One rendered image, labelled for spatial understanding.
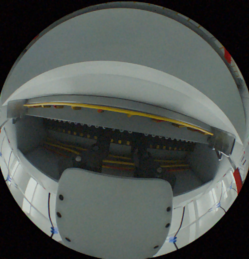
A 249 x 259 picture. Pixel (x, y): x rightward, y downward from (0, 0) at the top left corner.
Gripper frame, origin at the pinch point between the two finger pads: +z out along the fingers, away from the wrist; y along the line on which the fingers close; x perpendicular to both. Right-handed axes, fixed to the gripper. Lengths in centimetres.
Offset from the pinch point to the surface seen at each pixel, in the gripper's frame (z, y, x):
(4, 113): -5.4, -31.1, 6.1
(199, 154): 4.9, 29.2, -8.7
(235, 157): -6.3, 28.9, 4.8
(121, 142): 6.8, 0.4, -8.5
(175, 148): 6.8, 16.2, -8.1
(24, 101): -2.2, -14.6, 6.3
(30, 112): -1.9, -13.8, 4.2
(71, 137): 9.9, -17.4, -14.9
